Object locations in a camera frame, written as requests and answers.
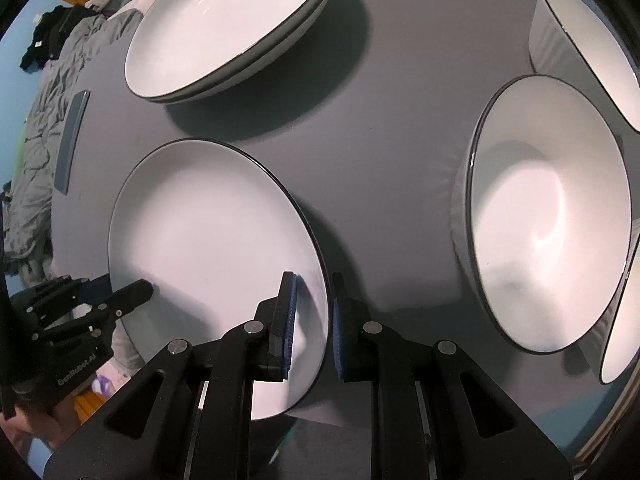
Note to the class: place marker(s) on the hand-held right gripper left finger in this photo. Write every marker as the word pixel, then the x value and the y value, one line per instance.
pixel 290 325

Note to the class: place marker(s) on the blue-grey strip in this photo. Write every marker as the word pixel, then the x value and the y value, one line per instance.
pixel 72 140

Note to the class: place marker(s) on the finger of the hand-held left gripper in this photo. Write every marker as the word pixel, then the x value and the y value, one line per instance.
pixel 132 296
pixel 55 295

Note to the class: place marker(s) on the stack of shallow white plates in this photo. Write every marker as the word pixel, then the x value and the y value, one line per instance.
pixel 225 25

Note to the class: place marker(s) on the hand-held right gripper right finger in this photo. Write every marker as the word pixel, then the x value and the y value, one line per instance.
pixel 338 335

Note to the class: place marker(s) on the white plate black rim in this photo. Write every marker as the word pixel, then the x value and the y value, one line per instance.
pixel 200 240
pixel 307 22

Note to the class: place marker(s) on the white purple packet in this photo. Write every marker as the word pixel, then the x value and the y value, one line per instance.
pixel 107 382

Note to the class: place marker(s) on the white bowl black rim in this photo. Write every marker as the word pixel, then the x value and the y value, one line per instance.
pixel 625 335
pixel 540 220
pixel 600 50

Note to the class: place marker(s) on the black clothing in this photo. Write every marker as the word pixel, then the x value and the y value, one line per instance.
pixel 45 45

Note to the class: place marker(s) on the grey crumpled duvet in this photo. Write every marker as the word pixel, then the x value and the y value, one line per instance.
pixel 40 160

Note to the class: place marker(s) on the orange box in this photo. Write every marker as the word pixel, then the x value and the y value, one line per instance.
pixel 90 407

